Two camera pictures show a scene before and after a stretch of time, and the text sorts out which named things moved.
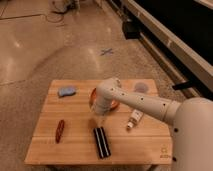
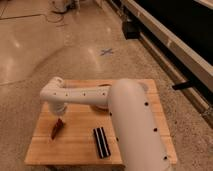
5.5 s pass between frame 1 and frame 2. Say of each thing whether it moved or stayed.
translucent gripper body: moved
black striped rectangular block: stayed
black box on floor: stayed
